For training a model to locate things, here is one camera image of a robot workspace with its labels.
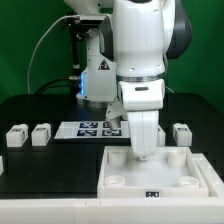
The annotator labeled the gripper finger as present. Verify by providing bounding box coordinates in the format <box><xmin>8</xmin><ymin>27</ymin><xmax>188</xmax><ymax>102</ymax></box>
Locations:
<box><xmin>105</xmin><ymin>101</ymin><xmax>126</xmax><ymax>130</ymax></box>

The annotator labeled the white square tabletop tray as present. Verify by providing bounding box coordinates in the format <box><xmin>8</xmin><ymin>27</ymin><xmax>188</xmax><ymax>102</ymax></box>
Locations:
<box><xmin>97</xmin><ymin>146</ymin><xmax>209</xmax><ymax>198</ymax></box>

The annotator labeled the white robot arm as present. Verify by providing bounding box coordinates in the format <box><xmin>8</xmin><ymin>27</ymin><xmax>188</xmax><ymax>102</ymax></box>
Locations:
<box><xmin>64</xmin><ymin>0</ymin><xmax>191</xmax><ymax>160</ymax></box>

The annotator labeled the white tag sheet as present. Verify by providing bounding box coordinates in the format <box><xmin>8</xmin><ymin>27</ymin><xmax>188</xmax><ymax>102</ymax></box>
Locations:
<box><xmin>54</xmin><ymin>121</ymin><xmax>130</xmax><ymax>140</ymax></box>

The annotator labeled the white L-shaped fence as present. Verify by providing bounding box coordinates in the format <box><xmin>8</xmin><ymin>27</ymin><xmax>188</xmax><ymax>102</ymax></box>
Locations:
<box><xmin>0</xmin><ymin>154</ymin><xmax>224</xmax><ymax>224</ymax></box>

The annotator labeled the white block at left edge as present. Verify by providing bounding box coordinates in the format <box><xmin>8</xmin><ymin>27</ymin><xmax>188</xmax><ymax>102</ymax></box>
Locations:
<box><xmin>0</xmin><ymin>156</ymin><xmax>4</xmax><ymax>176</ymax></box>

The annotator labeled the black cable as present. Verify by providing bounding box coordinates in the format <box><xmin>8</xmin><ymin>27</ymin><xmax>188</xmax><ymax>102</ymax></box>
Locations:
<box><xmin>35</xmin><ymin>77</ymin><xmax>81</xmax><ymax>96</ymax></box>

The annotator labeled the black camera on stand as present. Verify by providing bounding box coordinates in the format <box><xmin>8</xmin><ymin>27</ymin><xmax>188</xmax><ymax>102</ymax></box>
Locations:
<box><xmin>62</xmin><ymin>15</ymin><xmax>103</xmax><ymax>101</ymax></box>

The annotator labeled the white cable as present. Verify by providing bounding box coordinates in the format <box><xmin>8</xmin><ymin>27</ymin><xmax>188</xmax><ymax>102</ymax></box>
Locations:
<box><xmin>26</xmin><ymin>14</ymin><xmax>81</xmax><ymax>95</ymax></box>

